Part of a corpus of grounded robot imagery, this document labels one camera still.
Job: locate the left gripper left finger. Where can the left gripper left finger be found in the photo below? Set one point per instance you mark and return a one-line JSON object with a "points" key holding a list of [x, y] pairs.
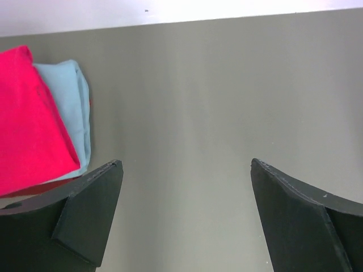
{"points": [[63, 229]]}

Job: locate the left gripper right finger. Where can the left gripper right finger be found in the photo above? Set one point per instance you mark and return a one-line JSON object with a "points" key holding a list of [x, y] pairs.
{"points": [[306, 228]]}

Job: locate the folded light blue t shirt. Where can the folded light blue t shirt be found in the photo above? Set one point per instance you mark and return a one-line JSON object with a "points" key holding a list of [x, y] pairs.
{"points": [[71, 94]]}

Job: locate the folded dark red t shirt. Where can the folded dark red t shirt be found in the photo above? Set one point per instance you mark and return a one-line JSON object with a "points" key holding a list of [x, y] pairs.
{"points": [[42, 190]]}

